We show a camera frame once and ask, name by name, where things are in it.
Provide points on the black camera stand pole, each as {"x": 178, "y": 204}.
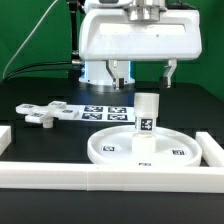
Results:
{"x": 74, "y": 7}

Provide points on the white right fence bar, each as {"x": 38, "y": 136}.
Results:
{"x": 212, "y": 152}

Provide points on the white round table top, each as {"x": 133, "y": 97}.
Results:
{"x": 124, "y": 146}

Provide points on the white fence bar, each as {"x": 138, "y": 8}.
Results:
{"x": 212, "y": 152}
{"x": 89, "y": 177}

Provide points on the paper sheet with markers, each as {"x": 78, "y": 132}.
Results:
{"x": 103, "y": 113}

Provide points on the white front fence bar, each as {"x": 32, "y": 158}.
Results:
{"x": 89, "y": 177}

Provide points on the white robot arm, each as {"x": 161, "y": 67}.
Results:
{"x": 95, "y": 72}

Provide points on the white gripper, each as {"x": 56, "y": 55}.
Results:
{"x": 107, "y": 34}

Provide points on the white cross-shaped table base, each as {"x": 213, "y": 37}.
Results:
{"x": 45, "y": 115}

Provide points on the white left fence block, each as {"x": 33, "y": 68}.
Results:
{"x": 5, "y": 138}

